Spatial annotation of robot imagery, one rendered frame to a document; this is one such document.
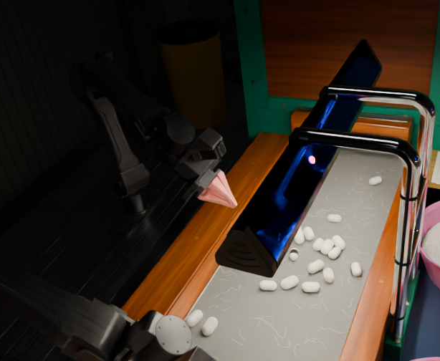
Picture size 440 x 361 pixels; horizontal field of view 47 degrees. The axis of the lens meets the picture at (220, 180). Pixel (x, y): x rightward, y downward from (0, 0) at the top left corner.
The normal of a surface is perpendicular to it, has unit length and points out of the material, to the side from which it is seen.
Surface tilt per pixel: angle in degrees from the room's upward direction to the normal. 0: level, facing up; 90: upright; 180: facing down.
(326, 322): 0
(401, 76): 90
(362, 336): 0
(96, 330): 39
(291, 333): 0
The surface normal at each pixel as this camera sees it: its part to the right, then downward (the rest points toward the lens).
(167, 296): -0.14, -0.81
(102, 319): 0.50, -0.61
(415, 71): -0.44, 0.56
